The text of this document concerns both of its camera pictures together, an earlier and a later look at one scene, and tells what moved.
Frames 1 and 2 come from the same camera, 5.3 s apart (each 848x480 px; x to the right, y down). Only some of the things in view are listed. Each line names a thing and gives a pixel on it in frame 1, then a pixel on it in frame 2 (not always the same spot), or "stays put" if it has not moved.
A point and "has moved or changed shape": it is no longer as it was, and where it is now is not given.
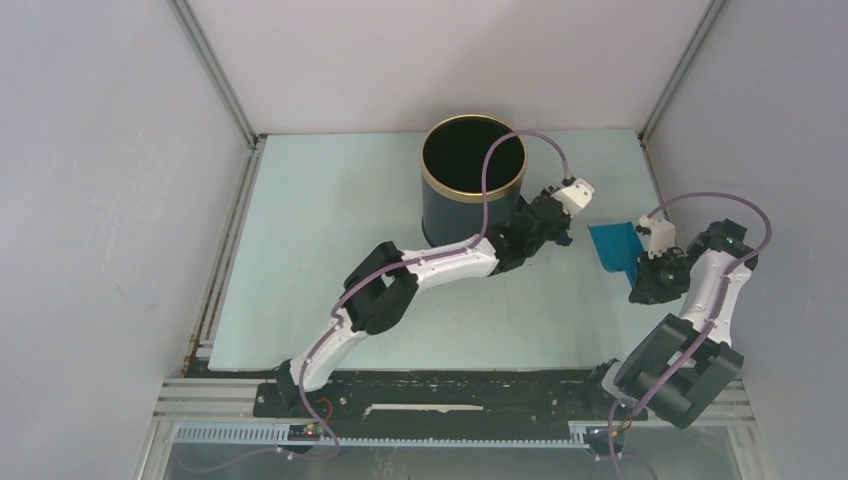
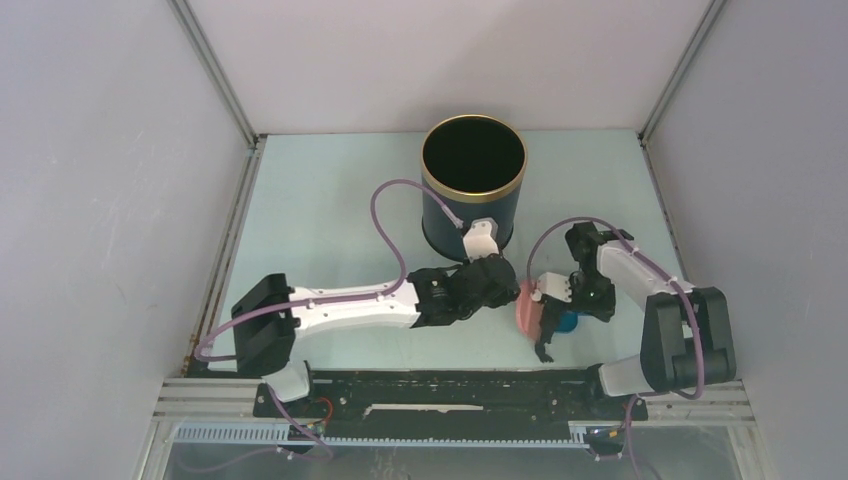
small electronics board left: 301,433 stays put
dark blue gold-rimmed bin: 453,153 stays put
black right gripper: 646,290 to 603,309
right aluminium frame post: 711,12 stays put
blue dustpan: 619,248 has moved or changed shape
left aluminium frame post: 218,80 stays put
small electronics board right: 601,432 stays put
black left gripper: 564,220 to 504,296
